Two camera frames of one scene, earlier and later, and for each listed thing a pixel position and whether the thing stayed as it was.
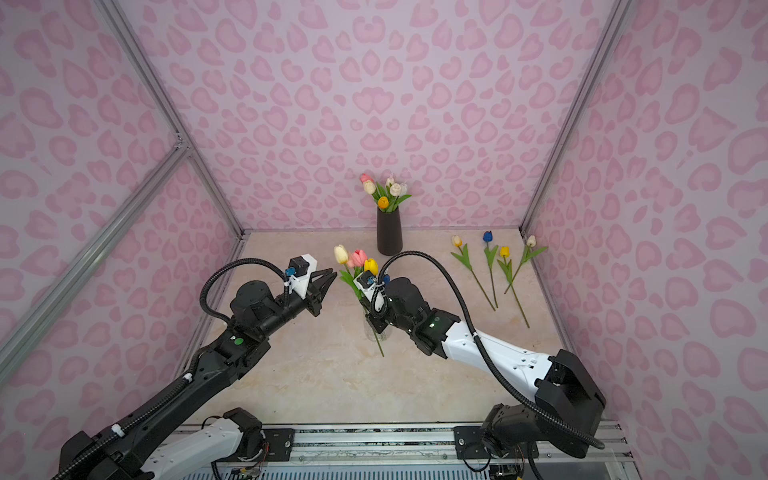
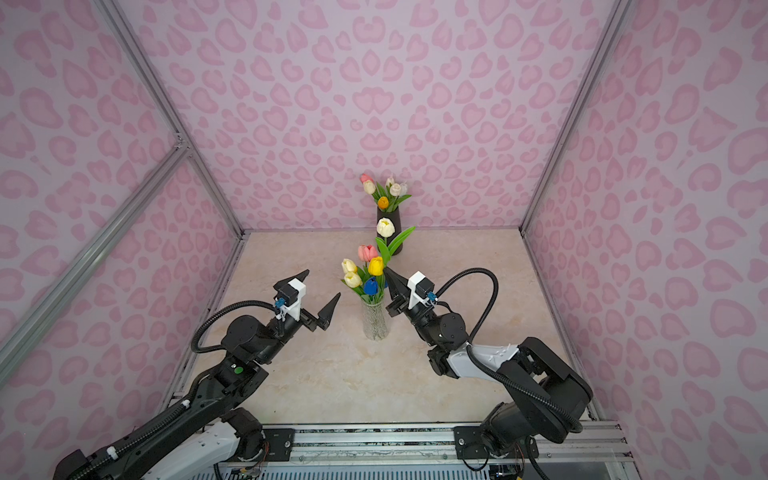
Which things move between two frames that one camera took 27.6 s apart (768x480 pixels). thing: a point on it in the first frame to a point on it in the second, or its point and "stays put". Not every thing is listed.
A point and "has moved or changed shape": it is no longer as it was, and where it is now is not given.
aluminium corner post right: x=618 y=11 stays put
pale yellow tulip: x=341 y=255 has moved or changed shape
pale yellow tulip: x=464 y=258 to x=355 y=283
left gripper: x=315 y=295 to x=323 y=320
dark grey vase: x=389 y=232 stays put
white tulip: x=529 y=252 to x=386 y=229
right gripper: x=371 y=313 to x=405 y=293
